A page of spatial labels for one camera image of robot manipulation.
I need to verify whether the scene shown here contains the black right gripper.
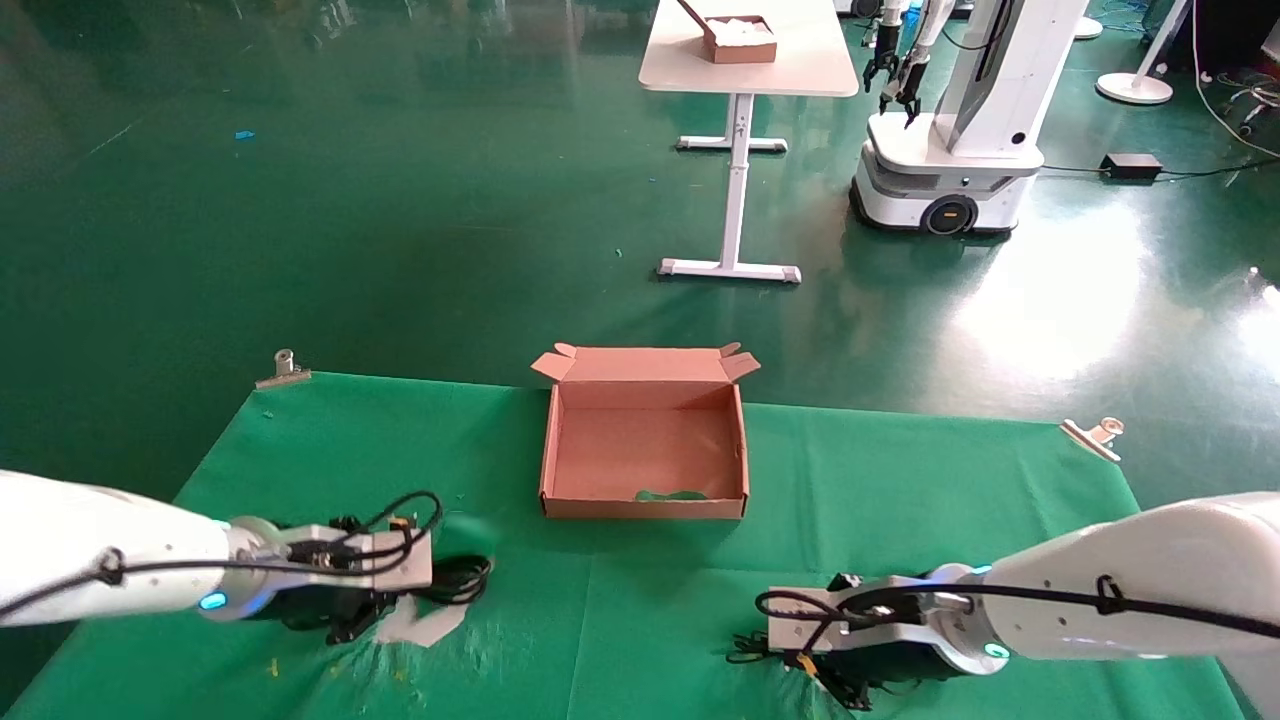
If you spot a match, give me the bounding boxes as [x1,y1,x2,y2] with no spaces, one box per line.
[800,572,951,713]

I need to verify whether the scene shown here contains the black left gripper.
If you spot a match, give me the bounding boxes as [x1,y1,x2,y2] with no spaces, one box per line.
[245,514,401,646]

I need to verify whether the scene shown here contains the black power cable with plug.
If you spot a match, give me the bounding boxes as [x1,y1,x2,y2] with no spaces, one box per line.
[415,553,495,607]

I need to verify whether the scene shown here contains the open brown cardboard box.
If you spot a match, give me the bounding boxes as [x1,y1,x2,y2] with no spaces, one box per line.
[531,342,762,521]

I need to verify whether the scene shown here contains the small brown cardboard box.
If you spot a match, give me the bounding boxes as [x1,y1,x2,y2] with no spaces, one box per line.
[678,0,779,66]

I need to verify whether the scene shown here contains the white items in small box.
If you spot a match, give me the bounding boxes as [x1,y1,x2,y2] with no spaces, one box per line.
[708,16,775,44]

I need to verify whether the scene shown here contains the green tablecloth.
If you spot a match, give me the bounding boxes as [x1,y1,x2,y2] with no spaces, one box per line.
[0,372,1246,720]

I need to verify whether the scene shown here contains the metal table clip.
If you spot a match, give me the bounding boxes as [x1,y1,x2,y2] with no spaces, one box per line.
[255,349,313,391]
[1060,418,1127,465]

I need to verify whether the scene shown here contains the white wheeled background robot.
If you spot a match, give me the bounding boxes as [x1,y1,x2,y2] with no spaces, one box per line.
[849,0,1091,238]

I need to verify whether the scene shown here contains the small black background gripper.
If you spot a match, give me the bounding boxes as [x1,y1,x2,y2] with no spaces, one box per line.
[865,40,900,94]
[880,55,930,129]

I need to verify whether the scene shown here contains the white floor stand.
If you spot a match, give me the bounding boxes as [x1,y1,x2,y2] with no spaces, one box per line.
[1096,0,1196,107]

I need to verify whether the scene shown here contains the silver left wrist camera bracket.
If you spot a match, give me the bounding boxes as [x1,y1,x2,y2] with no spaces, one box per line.
[285,522,434,593]

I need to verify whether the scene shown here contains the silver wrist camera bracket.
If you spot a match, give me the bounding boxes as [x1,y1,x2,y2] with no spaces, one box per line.
[767,587,936,658]
[285,522,434,593]

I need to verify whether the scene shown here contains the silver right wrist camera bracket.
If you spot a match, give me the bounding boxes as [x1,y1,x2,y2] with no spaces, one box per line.
[767,587,936,658]

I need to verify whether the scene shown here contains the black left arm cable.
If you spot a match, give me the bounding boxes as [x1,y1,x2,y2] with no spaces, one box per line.
[0,490,444,621]

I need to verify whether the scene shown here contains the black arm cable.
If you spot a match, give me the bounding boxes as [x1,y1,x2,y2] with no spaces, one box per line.
[755,573,1280,643]
[0,490,444,621]

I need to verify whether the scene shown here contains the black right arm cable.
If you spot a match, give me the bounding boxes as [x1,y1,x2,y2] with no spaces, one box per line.
[755,573,1280,643]

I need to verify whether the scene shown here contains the white pedestal table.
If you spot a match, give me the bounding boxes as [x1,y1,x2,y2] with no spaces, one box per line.
[638,0,861,286]

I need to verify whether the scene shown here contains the black floor cable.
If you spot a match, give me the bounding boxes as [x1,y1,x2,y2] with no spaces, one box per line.
[1040,158,1280,183]

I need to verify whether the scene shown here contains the white floor cable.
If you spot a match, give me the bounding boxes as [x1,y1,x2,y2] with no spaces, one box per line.
[1192,0,1280,161]

